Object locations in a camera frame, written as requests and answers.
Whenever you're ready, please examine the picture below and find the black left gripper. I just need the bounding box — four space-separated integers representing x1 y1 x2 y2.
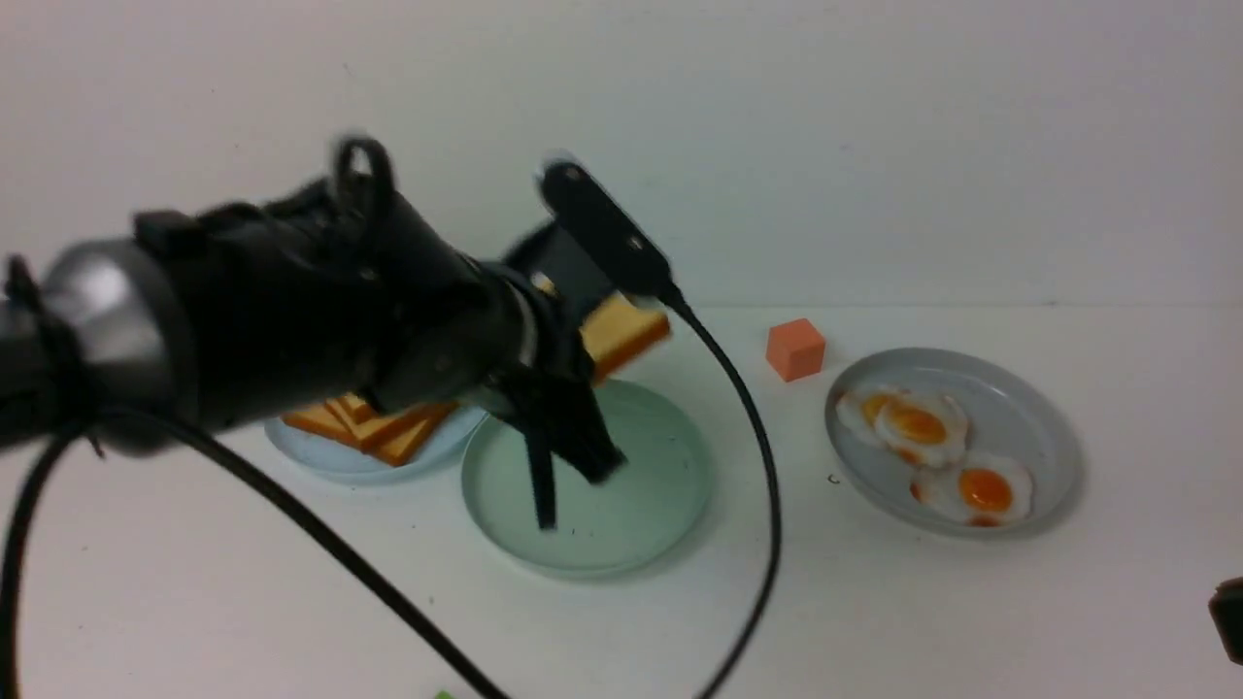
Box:
456 262 625 531

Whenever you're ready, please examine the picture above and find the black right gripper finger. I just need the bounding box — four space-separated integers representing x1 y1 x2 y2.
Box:
1208 577 1243 665

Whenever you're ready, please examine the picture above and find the fried egg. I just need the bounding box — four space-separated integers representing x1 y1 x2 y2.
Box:
873 392 971 469
909 450 1035 529
835 386 897 447

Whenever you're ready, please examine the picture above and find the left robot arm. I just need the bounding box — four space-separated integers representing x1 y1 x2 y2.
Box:
2 162 649 530

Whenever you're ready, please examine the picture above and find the mint green plate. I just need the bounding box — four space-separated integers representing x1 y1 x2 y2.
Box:
461 381 713 580

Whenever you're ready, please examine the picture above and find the light blue plate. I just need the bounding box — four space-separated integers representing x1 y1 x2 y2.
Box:
264 408 485 486

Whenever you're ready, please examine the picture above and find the bottom stack toast slice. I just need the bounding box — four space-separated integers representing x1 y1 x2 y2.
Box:
278 402 447 468

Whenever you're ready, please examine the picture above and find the stack toast slice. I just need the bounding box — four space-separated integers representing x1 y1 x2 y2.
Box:
322 394 457 454
278 402 447 468

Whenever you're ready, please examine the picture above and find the middle stack toast slice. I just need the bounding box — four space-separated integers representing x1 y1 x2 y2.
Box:
322 394 457 454

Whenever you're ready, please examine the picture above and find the orange foam cube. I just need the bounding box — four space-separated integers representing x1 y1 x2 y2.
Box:
764 317 827 383

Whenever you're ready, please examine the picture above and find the grey plate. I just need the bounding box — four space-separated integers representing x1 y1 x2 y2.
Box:
824 347 1085 540

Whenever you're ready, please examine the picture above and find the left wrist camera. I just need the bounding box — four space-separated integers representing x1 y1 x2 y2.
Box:
503 155 680 307

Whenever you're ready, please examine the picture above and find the black camera cable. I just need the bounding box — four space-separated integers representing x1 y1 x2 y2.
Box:
0 286 784 699

